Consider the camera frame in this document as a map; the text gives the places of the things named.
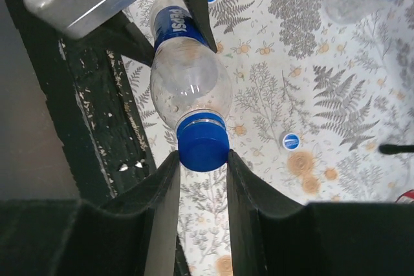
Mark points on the floral tablecloth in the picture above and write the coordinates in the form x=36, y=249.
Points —
x=343, y=89

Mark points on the red label clear bottle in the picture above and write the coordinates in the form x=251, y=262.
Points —
x=407, y=197

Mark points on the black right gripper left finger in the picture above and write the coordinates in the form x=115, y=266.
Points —
x=133, y=234

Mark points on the plain blue bottle cap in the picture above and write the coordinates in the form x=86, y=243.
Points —
x=203, y=142

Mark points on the black music stand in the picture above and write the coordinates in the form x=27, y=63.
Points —
x=390, y=149

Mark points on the Pepsi label clear bottle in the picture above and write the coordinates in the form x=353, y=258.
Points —
x=186, y=75

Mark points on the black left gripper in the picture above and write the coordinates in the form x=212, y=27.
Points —
x=125, y=38

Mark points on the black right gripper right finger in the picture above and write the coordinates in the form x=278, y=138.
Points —
x=270, y=234

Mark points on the blue white cap right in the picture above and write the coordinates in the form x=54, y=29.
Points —
x=290, y=141

